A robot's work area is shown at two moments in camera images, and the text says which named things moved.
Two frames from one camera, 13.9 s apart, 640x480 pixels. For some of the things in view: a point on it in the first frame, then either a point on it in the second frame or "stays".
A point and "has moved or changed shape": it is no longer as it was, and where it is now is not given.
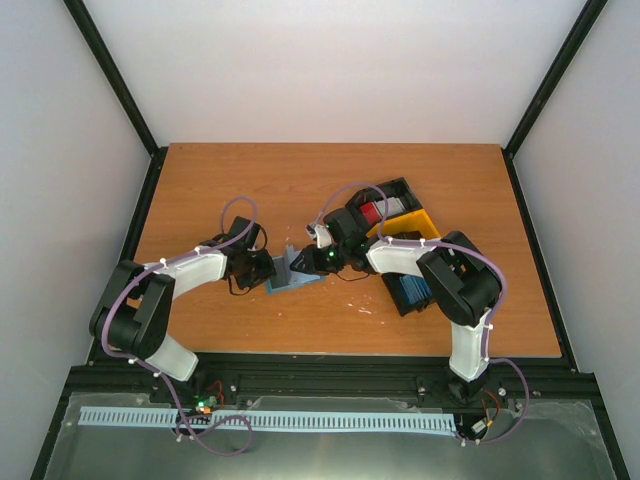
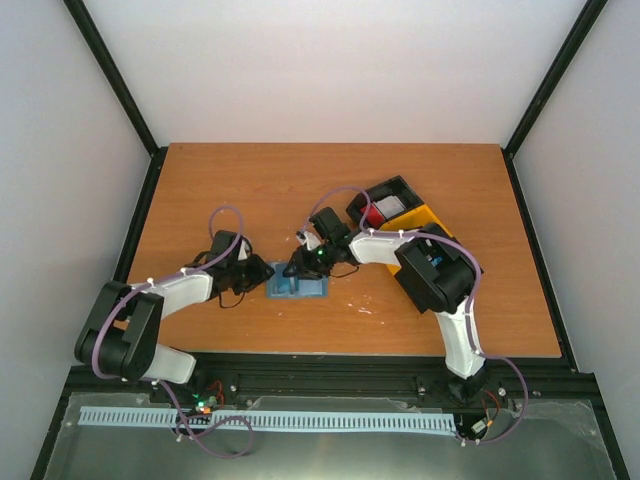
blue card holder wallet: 287,278 has moved or changed shape
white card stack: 393,206 stays
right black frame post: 546,89 stays
